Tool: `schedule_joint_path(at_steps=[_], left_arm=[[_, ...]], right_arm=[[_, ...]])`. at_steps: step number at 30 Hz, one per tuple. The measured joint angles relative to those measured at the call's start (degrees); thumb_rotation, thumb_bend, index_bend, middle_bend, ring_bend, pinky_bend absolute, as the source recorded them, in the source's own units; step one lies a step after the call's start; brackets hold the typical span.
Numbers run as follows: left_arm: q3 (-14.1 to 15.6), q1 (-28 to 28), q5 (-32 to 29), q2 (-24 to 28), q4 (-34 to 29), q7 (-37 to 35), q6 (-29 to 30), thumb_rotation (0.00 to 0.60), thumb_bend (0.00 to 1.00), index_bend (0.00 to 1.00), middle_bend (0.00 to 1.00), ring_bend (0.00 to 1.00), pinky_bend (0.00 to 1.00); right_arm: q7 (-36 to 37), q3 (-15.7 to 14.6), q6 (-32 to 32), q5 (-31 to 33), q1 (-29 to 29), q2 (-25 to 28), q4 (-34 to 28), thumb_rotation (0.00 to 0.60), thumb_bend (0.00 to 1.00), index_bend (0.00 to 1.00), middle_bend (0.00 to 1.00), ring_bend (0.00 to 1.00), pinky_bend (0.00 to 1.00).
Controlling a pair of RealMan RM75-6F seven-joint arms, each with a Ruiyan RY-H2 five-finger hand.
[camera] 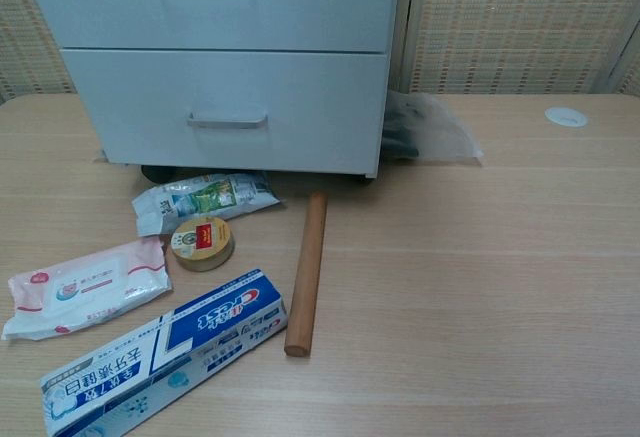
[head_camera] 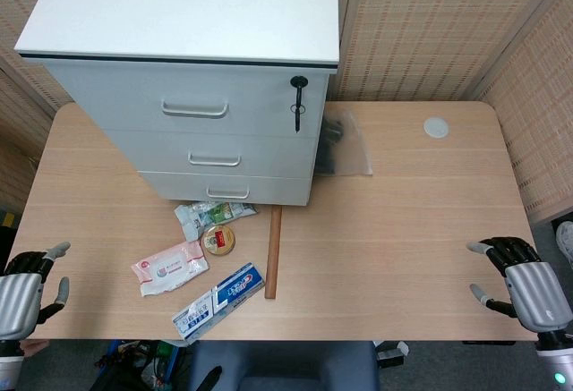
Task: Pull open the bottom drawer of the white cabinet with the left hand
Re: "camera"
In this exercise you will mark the green white snack pouch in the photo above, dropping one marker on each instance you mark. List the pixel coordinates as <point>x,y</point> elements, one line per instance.
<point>200,199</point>

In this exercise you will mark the blue white toothpaste box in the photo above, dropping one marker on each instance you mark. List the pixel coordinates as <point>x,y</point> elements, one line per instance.
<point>165,352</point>

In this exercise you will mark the wooden rolling pin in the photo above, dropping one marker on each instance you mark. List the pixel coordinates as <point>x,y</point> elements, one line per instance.
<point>307,272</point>

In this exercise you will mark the white bottom drawer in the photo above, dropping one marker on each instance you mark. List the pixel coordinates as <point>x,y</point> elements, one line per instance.
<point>310,107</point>

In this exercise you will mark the woven bamboo screen panel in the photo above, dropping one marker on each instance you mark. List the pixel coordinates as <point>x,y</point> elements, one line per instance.
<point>27,37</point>
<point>510,22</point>

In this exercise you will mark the white middle drawer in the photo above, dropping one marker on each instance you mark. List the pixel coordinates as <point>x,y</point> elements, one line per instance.
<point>280,2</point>

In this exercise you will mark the white drawer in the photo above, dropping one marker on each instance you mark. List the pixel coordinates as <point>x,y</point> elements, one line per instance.
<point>310,107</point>
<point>280,2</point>

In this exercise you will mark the pink wet wipes pack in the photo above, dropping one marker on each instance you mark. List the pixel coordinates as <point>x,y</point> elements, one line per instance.
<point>85,287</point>

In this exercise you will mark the black caster wheel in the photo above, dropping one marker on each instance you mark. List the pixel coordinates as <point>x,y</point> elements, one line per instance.
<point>156,175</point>

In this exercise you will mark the clear plastic bag dark contents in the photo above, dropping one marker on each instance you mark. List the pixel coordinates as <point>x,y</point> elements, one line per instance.
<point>435,127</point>

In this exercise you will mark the round gold tin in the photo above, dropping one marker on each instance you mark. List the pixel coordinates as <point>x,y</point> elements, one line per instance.
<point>202,242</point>

